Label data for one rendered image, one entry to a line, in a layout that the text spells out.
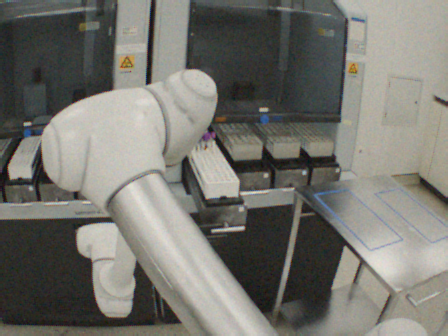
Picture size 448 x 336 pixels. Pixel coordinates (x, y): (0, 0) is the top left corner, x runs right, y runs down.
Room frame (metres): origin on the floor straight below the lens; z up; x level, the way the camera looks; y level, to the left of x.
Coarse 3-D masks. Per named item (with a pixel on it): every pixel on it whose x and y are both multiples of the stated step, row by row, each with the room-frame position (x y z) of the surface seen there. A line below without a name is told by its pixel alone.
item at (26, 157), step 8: (24, 144) 1.33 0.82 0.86; (32, 144) 1.34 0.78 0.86; (40, 144) 1.36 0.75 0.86; (16, 152) 1.24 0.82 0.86; (24, 152) 1.25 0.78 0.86; (32, 152) 1.26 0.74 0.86; (40, 152) 1.35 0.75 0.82; (16, 160) 1.17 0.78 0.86; (24, 160) 1.18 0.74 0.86; (32, 160) 1.19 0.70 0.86; (8, 168) 1.11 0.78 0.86; (16, 168) 1.12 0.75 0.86; (24, 168) 1.13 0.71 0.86; (32, 168) 1.23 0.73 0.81; (16, 176) 1.12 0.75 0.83; (24, 176) 1.13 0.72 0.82; (32, 176) 1.15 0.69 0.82
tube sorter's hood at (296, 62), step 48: (192, 0) 1.35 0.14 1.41; (240, 0) 1.42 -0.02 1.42; (288, 0) 1.51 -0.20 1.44; (192, 48) 1.34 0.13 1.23; (240, 48) 1.39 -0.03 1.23; (288, 48) 1.43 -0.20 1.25; (336, 48) 1.49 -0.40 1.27; (240, 96) 1.39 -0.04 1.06; (288, 96) 1.44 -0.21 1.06; (336, 96) 1.50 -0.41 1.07
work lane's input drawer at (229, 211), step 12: (192, 180) 1.24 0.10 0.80; (192, 192) 1.21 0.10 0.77; (240, 192) 1.18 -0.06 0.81; (204, 204) 1.09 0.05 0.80; (216, 204) 1.08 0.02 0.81; (228, 204) 1.09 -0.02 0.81; (240, 204) 1.10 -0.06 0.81; (204, 216) 1.06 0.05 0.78; (216, 216) 1.07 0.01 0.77; (228, 216) 1.08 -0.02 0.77; (240, 216) 1.09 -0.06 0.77; (216, 228) 1.04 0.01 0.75; (228, 228) 1.04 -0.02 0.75; (240, 228) 1.05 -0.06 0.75
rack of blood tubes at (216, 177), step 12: (192, 156) 1.31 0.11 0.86; (204, 156) 1.31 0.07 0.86; (216, 156) 1.31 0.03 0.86; (204, 168) 1.22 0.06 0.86; (216, 168) 1.21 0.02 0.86; (228, 168) 1.22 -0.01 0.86; (204, 180) 1.13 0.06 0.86; (216, 180) 1.14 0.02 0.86; (228, 180) 1.14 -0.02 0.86; (204, 192) 1.13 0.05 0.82; (216, 192) 1.11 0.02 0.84; (228, 192) 1.12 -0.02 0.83
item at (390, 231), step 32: (320, 192) 1.18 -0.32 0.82; (352, 192) 1.19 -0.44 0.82; (384, 192) 1.20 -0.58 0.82; (352, 224) 0.98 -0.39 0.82; (384, 224) 0.98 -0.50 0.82; (416, 224) 0.98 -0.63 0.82; (288, 256) 1.19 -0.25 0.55; (384, 256) 0.81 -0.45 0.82; (416, 256) 0.80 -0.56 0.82; (352, 288) 1.29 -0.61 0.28; (416, 288) 0.68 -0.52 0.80; (288, 320) 1.10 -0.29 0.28; (320, 320) 1.09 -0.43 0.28; (352, 320) 1.07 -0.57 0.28; (384, 320) 0.65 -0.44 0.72
